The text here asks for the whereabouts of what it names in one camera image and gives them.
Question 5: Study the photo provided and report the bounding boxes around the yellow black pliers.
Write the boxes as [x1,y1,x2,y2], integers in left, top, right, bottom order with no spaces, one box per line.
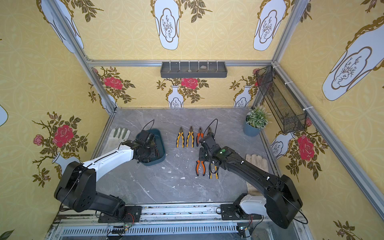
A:
[186,126,195,148]
[209,164,219,180]
[176,127,185,148]

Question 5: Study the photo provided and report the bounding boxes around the teal plastic storage box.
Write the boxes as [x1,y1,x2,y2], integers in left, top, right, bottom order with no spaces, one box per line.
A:
[142,129,166,166]

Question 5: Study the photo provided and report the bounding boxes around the red orange black pliers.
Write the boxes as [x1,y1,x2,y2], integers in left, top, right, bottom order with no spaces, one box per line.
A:
[196,127,204,147]

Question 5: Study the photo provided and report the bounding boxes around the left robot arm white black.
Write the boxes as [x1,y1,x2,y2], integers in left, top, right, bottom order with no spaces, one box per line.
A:
[54,140,164,219]

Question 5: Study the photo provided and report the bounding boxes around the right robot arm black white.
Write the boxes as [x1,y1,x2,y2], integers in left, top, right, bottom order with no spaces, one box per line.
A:
[200,147,303,229]

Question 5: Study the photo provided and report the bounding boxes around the left work glove beige green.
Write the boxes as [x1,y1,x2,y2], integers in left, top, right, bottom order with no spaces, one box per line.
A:
[102,128,131,155]

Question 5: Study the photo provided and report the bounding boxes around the blue flower pot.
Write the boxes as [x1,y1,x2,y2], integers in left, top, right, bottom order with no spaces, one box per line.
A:
[243,121,262,137]

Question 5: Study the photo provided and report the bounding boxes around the right work glove beige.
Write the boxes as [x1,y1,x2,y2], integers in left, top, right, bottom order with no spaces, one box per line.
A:
[246,154,269,196]

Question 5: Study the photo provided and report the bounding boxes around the green white artificial plant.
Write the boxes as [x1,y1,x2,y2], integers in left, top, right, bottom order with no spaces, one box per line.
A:
[246,106,271,129]

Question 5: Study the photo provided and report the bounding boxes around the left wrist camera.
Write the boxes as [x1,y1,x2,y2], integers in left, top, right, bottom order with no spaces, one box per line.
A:
[135,130,155,145]

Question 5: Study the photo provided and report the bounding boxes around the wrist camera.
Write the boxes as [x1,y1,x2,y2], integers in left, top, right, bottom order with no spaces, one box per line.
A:
[199,133,221,152]
[135,130,155,145]

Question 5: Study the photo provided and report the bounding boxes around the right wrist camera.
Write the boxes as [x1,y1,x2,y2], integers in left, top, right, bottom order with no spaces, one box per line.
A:
[199,133,221,152]

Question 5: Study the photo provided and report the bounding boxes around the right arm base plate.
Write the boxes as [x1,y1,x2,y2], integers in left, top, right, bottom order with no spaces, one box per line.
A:
[220,204,262,221]

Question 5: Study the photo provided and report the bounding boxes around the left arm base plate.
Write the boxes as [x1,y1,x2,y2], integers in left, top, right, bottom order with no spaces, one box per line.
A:
[98,206,142,223]

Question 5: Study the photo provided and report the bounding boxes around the aluminium front rail frame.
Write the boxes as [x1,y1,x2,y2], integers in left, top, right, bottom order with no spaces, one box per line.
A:
[46,202,313,240]

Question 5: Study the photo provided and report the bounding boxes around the black wire mesh basket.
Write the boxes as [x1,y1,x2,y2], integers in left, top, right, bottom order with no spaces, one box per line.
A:
[256,66,307,134]

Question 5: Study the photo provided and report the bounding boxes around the grey wall shelf tray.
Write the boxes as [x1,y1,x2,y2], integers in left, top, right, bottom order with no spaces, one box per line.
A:
[160,61,228,79]

